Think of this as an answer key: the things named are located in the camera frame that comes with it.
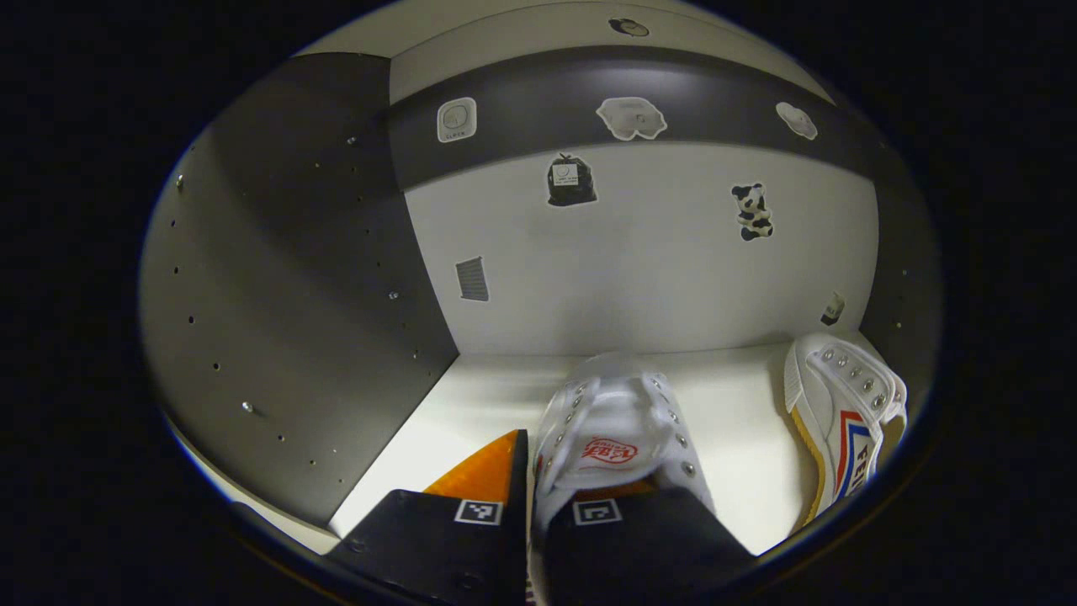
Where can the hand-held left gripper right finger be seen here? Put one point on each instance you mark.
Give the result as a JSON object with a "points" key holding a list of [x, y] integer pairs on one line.
{"points": [[639, 547]]}

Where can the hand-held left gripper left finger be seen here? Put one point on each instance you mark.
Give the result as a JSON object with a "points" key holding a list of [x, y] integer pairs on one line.
{"points": [[437, 547]]}

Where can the white canvas shoe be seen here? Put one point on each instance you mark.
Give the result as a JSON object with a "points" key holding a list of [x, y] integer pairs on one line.
{"points": [[841, 404], [606, 421]]}

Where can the white shoe cabinet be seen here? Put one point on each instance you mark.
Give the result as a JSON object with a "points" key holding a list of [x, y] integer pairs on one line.
{"points": [[656, 286]]}

